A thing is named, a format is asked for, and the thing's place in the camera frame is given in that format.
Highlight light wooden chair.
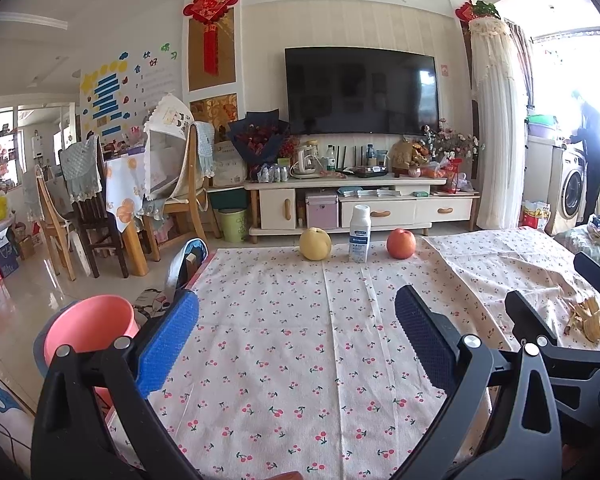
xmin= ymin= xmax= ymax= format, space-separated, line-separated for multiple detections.
xmin=35 ymin=165 xmax=78 ymax=281

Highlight orange print dining table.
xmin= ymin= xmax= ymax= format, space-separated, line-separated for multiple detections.
xmin=105 ymin=152 xmax=149 ymax=277

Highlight cartoon print rug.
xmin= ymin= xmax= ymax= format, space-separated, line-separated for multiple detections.
xmin=0 ymin=367 xmax=36 ymax=461

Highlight purple storage box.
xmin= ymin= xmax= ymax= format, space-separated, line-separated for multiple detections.
xmin=305 ymin=194 xmax=340 ymax=231

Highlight white television cabinet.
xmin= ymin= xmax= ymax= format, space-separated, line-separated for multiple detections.
xmin=244 ymin=177 xmax=481 ymax=243

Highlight blue fabric stool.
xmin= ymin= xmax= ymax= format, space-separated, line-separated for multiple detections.
xmin=32 ymin=302 xmax=76 ymax=378

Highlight washing machine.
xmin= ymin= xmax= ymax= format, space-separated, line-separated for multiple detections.
xmin=550 ymin=142 xmax=588 ymax=233

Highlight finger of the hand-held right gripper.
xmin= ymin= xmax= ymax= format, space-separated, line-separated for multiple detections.
xmin=504 ymin=290 xmax=583 ymax=366
xmin=574 ymin=251 xmax=600 ymax=293

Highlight red shopping bag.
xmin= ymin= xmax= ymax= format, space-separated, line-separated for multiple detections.
xmin=521 ymin=201 xmax=551 ymax=233

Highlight purple plastic basin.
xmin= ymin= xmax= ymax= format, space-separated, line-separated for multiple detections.
xmin=527 ymin=115 xmax=561 ymax=138

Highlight light green waste bin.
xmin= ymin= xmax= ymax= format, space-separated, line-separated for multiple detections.
xmin=216 ymin=207 xmax=248 ymax=243

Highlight gold ornament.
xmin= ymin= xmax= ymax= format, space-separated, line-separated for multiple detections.
xmin=390 ymin=137 xmax=428 ymax=176

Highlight pale blue cushion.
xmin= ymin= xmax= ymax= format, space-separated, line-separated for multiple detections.
xmin=166 ymin=237 xmax=211 ymax=291

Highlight glass kettle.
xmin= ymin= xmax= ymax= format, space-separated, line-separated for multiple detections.
xmin=292 ymin=145 xmax=321 ymax=178

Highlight red apple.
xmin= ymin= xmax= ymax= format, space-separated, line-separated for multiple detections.
xmin=386 ymin=228 xmax=417 ymax=260

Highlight wooden chair with towel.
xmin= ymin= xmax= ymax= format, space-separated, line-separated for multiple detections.
xmin=142 ymin=120 xmax=221 ymax=261

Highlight small red knot decoration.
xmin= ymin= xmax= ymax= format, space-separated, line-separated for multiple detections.
xmin=455 ymin=0 xmax=501 ymax=23

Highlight wall sticker chart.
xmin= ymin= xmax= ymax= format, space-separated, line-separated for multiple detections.
xmin=80 ymin=42 xmax=181 ymax=136

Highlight dark blue flower bouquet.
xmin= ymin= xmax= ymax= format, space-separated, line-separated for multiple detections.
xmin=227 ymin=110 xmax=291 ymax=181

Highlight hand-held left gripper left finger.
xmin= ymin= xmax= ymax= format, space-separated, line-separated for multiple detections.
xmin=30 ymin=289 xmax=216 ymax=480

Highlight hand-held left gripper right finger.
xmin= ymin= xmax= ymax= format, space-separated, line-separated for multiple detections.
xmin=394 ymin=284 xmax=566 ymax=480

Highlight yellow pear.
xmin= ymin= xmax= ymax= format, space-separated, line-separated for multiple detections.
xmin=300 ymin=227 xmax=333 ymax=261

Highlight large red knot decoration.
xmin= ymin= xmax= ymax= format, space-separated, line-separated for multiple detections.
xmin=182 ymin=0 xmax=241 ymax=76

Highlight artificial flowers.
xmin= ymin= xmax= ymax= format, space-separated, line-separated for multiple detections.
xmin=422 ymin=120 xmax=481 ymax=161

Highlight white mesh food cover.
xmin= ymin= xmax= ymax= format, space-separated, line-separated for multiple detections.
xmin=142 ymin=92 xmax=196 ymax=201

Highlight cartoon print cushion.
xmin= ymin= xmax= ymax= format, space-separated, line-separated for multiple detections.
xmin=132 ymin=287 xmax=171 ymax=317

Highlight cherry print tablecloth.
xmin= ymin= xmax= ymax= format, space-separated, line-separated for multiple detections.
xmin=105 ymin=227 xmax=600 ymax=480

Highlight pack of small bottles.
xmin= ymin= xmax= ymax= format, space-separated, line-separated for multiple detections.
xmin=257 ymin=162 xmax=291 ymax=183

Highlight white lace appliance cover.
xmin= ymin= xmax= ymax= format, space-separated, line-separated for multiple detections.
xmin=469 ymin=17 xmax=528 ymax=231

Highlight red gift bag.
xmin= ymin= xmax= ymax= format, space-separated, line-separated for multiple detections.
xmin=440 ymin=157 xmax=463 ymax=193

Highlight yellow dried peel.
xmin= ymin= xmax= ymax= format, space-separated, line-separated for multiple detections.
xmin=562 ymin=296 xmax=600 ymax=345

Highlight black television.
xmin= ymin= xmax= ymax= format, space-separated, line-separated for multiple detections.
xmin=285 ymin=46 xmax=440 ymax=136

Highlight white plastic milk bottle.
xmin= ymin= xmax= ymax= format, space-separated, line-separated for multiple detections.
xmin=348 ymin=205 xmax=371 ymax=263

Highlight dark green box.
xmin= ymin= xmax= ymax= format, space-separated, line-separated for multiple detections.
xmin=209 ymin=187 xmax=248 ymax=211

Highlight pink plastic bucket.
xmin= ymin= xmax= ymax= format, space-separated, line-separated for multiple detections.
xmin=42 ymin=296 xmax=142 ymax=411

